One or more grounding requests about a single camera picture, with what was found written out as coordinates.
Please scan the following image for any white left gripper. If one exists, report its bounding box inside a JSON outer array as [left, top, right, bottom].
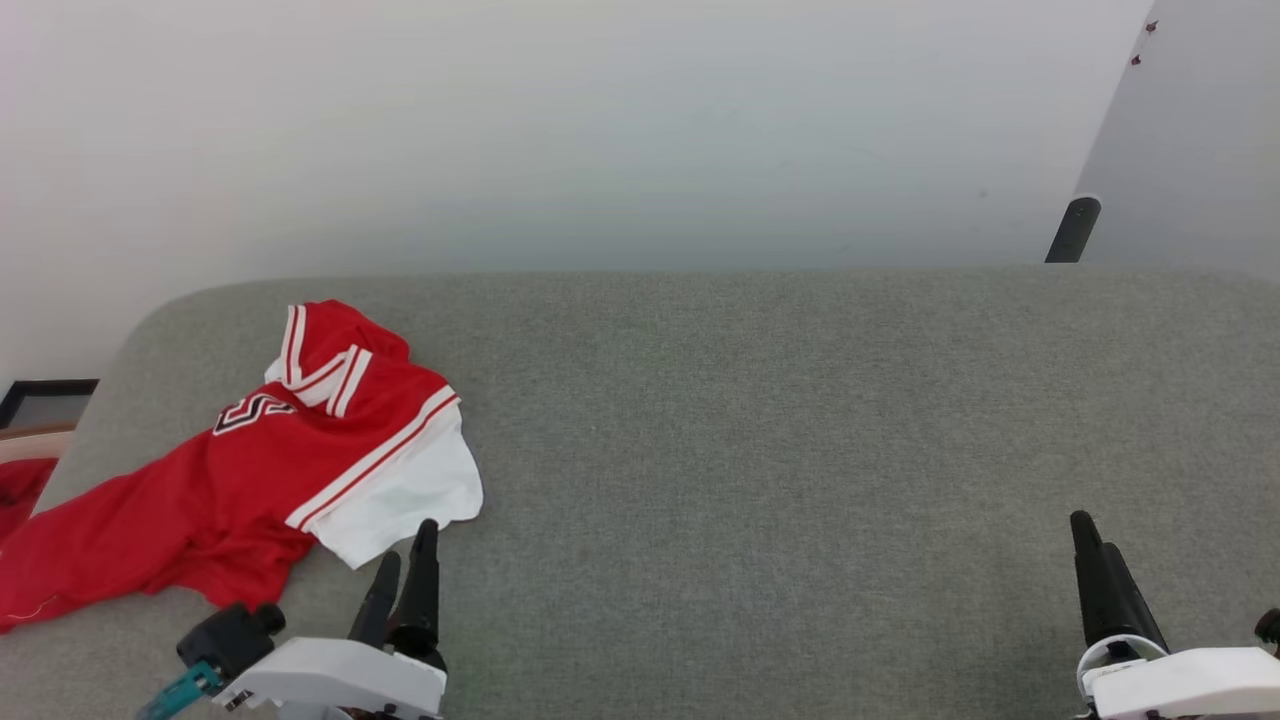
[[213, 518, 448, 720]]

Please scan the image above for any black rounded post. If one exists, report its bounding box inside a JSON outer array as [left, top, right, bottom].
[[1045, 196, 1103, 264]]

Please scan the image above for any cream plastic laundry basket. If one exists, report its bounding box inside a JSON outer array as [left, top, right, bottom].
[[0, 424, 78, 464]]

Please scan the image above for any grey fabric sofa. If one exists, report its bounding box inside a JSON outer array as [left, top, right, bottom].
[[0, 265, 1280, 720]]

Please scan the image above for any red garment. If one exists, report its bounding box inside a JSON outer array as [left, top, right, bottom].
[[0, 458, 58, 543]]

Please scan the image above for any red and white jersey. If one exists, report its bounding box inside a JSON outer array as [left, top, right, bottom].
[[0, 298, 486, 636]]

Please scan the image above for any black floor frame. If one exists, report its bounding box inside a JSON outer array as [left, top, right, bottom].
[[0, 378, 100, 431]]

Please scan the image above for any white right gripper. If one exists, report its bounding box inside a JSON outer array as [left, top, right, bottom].
[[1069, 510, 1280, 720]]

